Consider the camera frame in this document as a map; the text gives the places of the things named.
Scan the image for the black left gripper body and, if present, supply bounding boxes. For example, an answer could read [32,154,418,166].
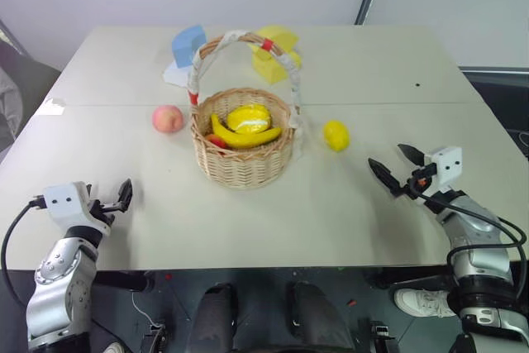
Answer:
[88,198,126,228]

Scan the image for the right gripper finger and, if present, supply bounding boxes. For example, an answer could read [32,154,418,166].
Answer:
[367,157,408,198]
[397,143,425,169]

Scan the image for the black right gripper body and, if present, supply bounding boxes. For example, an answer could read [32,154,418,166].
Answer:
[402,162,439,202]

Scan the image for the red fruit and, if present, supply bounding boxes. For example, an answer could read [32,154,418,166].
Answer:
[204,133,229,156]

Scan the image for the yellow mango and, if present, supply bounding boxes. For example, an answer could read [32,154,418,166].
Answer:
[226,103,272,136]

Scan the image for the yellow lemon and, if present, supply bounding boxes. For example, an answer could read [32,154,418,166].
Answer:
[322,119,351,153]

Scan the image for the pink peach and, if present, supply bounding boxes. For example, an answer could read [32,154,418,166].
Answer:
[151,104,185,135]

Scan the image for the black side table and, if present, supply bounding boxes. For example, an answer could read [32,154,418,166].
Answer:
[457,64,529,160]

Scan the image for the white tape scrap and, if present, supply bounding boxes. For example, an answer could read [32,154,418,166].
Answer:
[46,97,68,115]

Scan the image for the white sneaker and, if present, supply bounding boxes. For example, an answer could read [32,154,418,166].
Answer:
[393,287,460,320]

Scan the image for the white paper sheet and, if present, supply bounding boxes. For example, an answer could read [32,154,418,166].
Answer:
[161,60,193,90]

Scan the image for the yellow banana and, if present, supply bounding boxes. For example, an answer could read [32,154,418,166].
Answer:
[210,112,284,150]

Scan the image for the dark chair with grey cloth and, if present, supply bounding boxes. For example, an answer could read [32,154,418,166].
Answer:
[0,17,64,158]

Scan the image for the dark rounded robot leg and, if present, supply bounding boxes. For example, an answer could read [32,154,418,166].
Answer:
[193,282,241,353]
[286,280,357,353]

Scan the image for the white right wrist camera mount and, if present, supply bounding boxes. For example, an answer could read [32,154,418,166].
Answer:
[422,145,464,196]

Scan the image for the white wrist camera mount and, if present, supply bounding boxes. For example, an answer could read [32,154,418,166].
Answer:
[42,181,94,233]
[422,145,464,196]

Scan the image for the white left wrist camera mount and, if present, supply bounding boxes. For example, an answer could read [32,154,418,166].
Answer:
[42,181,94,233]

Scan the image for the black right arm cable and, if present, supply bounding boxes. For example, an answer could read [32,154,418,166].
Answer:
[412,181,529,301]

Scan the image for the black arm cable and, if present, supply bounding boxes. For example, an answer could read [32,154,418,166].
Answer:
[412,181,529,301]
[0,198,47,308]

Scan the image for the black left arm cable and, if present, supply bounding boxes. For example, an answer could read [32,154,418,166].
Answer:
[0,198,47,308]

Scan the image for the thin white floor cable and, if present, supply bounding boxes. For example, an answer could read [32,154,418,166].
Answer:
[131,289,165,330]

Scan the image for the wicker basket with handle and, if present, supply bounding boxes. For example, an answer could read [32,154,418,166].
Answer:
[188,29,306,191]

